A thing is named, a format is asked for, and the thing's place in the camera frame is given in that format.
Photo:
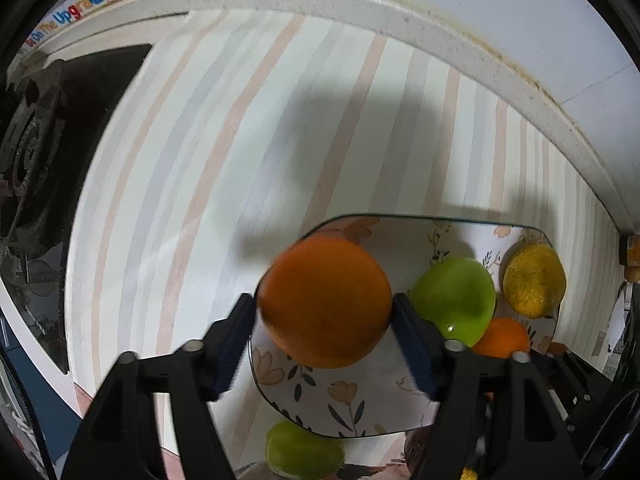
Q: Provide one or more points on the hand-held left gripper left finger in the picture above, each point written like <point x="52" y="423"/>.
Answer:
<point x="231" y="347"/>

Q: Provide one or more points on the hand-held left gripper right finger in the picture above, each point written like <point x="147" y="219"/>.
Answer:
<point x="415" y="347"/>

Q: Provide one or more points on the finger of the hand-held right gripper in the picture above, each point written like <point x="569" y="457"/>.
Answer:
<point x="567" y="375"/>

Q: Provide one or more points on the floral plate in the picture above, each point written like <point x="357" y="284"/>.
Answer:
<point x="350" y="400"/>

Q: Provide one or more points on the large orange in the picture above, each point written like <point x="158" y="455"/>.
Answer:
<point x="325" y="300"/>

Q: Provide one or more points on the green apple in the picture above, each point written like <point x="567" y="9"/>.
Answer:
<point x="457" y="295"/>
<point x="300" y="452"/>

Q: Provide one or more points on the small orange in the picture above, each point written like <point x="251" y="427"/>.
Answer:
<point x="502" y="337"/>

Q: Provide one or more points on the yellow lemon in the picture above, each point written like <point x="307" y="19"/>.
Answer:
<point x="534" y="280"/>

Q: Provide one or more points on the striped table mat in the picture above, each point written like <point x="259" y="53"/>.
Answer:
<point x="240" y="135"/>

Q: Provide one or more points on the black gas stove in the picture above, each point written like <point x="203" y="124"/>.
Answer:
<point x="55" y="170"/>

